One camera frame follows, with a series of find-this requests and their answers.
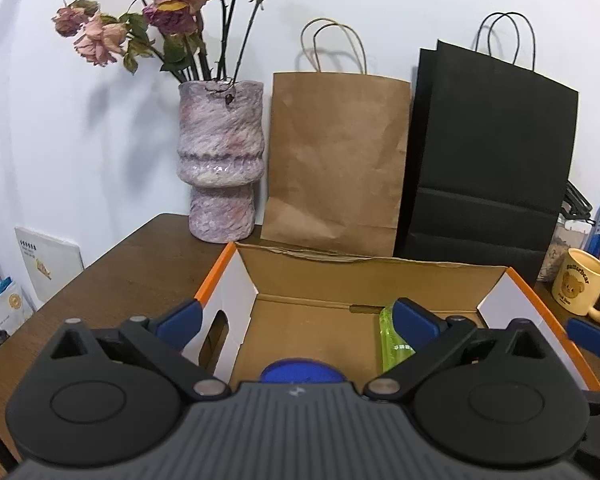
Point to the black paper bag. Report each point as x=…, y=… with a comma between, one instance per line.
x=488, y=156

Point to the blue-white packages on shelf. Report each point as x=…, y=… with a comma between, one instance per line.
x=15, y=309

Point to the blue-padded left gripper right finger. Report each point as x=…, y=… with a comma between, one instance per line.
x=437, y=343

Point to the clear jar with black clips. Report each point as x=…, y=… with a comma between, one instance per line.
x=575, y=208

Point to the brown paper bag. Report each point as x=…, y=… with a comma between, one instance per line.
x=336, y=157

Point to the white booklet against wall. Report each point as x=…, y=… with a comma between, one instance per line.
x=51, y=263

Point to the dried pink rose bouquet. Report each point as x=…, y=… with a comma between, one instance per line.
x=172, y=31

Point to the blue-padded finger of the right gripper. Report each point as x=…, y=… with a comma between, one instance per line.
x=584, y=334

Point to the green clear plastic bottle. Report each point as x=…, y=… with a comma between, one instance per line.
x=393, y=348

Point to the red cardboard box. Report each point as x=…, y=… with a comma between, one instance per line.
x=281, y=303

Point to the yellow bear mug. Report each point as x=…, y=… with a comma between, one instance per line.
x=577, y=284

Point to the blue round lid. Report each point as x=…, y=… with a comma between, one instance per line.
x=300, y=371

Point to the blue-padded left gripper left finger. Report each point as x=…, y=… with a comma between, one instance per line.
x=158, y=344

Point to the pink marbled ceramic vase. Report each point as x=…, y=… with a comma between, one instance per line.
x=220, y=155

